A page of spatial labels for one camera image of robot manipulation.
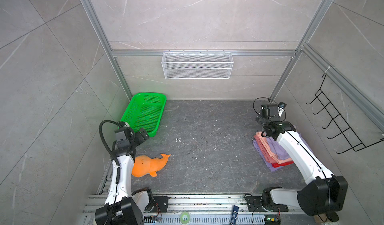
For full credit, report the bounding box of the green plastic basket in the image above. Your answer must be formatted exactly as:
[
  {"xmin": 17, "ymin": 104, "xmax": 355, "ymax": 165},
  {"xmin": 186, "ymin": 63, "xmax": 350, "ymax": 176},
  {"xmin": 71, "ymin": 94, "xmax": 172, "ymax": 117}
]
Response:
[{"xmin": 121, "ymin": 93, "xmax": 167, "ymax": 138}]

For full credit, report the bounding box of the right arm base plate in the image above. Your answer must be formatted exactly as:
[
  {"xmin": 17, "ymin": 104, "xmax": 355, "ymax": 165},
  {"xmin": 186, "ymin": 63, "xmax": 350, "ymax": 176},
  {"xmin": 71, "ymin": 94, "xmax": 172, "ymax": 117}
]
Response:
[{"xmin": 244, "ymin": 194, "xmax": 289, "ymax": 213}]

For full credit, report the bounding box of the black wire hook rack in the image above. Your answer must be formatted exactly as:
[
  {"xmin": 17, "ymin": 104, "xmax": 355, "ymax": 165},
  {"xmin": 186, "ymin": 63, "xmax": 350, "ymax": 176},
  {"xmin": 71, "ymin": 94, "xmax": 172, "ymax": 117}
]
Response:
[{"xmin": 306, "ymin": 73, "xmax": 384, "ymax": 155}]

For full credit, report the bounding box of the orange dolphin toy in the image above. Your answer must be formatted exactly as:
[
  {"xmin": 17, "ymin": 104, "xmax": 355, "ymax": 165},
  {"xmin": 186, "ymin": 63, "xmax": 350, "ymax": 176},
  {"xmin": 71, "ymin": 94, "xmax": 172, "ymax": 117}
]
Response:
[{"xmin": 132, "ymin": 154, "xmax": 171, "ymax": 178}]

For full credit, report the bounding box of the red folded shirt in stack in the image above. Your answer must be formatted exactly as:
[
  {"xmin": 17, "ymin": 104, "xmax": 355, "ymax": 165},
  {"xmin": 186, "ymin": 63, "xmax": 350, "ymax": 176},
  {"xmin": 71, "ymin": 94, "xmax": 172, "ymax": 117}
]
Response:
[{"xmin": 272, "ymin": 161, "xmax": 294, "ymax": 168}]

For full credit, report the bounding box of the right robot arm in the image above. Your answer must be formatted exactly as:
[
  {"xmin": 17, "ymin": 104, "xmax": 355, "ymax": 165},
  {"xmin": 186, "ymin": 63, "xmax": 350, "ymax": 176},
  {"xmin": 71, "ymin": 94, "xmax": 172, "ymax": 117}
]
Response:
[{"xmin": 256, "ymin": 98, "xmax": 348, "ymax": 223}]

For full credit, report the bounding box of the blue marker pen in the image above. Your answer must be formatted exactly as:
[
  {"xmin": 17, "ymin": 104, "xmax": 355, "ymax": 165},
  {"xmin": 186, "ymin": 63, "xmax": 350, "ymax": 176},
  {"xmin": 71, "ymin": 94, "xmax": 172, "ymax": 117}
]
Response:
[{"xmin": 230, "ymin": 205, "xmax": 239, "ymax": 225}]

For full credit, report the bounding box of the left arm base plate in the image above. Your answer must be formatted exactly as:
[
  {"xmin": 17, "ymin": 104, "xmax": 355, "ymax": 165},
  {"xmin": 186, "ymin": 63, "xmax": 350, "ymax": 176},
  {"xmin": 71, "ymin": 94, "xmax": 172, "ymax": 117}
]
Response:
[{"xmin": 145, "ymin": 196, "xmax": 169, "ymax": 214}]

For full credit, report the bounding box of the black round lid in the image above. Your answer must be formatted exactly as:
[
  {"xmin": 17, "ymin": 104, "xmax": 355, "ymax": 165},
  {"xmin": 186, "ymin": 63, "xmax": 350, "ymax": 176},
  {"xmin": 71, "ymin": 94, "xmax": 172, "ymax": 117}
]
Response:
[{"xmin": 326, "ymin": 212, "xmax": 339, "ymax": 223}]

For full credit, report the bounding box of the small brown box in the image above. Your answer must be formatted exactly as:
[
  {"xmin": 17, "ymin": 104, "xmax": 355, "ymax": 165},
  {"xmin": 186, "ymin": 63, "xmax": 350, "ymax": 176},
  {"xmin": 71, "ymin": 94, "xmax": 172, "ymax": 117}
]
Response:
[{"xmin": 313, "ymin": 214, "xmax": 328, "ymax": 224}]

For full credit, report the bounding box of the pink folded t shirt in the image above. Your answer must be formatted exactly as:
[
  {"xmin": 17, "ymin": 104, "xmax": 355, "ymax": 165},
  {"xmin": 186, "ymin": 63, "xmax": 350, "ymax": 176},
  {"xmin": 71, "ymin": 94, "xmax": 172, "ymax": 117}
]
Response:
[{"xmin": 254, "ymin": 132, "xmax": 294, "ymax": 168}]

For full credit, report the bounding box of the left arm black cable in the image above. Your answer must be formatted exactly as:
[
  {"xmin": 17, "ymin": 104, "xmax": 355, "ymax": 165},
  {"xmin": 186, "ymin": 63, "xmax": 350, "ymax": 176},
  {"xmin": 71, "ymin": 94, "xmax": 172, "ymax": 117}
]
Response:
[{"xmin": 98, "ymin": 119, "xmax": 124, "ymax": 184}]

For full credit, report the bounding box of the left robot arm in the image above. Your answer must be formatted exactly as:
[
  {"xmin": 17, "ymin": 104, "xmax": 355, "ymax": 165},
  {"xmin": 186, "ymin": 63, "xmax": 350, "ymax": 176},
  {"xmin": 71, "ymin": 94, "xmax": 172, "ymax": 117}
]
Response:
[{"xmin": 93, "ymin": 120, "xmax": 155, "ymax": 225}]

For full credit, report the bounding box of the purple t shirt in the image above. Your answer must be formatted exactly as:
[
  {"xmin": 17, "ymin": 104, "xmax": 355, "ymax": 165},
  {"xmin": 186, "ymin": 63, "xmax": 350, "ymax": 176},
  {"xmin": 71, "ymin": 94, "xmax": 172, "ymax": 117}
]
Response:
[{"xmin": 262, "ymin": 138, "xmax": 293, "ymax": 164}]

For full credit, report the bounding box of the green tape roll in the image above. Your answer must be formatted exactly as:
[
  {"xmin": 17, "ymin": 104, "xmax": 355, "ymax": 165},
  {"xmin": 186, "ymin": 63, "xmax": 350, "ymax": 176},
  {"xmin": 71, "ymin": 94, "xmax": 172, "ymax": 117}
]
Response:
[{"xmin": 180, "ymin": 211, "xmax": 191, "ymax": 225}]

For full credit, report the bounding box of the lavender folded shirt in stack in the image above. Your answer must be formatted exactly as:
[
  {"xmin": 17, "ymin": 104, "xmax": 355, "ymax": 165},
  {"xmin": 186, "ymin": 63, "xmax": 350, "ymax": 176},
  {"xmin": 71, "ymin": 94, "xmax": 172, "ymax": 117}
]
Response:
[{"xmin": 253, "ymin": 140, "xmax": 282, "ymax": 172}]

